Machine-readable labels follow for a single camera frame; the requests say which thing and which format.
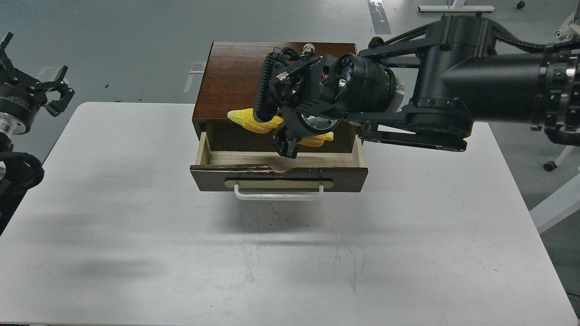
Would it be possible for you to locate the white table foot bar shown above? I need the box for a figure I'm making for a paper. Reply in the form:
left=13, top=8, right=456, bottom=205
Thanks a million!
left=418, top=0, right=495, bottom=13

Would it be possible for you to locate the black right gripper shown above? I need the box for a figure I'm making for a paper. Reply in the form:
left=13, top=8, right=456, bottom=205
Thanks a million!
left=253, top=47, right=401, bottom=159

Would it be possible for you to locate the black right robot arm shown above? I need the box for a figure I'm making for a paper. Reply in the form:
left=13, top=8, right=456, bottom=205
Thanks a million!
left=253, top=16, right=579, bottom=158

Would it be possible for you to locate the dark wooden drawer cabinet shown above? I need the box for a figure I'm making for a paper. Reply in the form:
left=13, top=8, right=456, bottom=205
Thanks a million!
left=192, top=42, right=363, bottom=153

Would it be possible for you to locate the wooden drawer with white handle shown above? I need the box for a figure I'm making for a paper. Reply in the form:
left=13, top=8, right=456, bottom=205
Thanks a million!
left=190, top=132, right=368, bottom=194

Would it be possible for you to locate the yellow corn cob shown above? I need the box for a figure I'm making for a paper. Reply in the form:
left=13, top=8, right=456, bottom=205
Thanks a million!
left=227, top=108, right=334, bottom=147

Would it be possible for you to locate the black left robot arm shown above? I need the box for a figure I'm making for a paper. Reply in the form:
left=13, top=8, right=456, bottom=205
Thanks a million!
left=0, top=32, right=75, bottom=232

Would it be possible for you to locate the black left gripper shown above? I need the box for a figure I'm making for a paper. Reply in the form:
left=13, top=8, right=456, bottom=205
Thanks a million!
left=0, top=32, right=75, bottom=134

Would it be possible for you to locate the grey floor tape strip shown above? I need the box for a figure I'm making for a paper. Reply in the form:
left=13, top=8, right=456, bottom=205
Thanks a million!
left=367, top=0, right=392, bottom=35

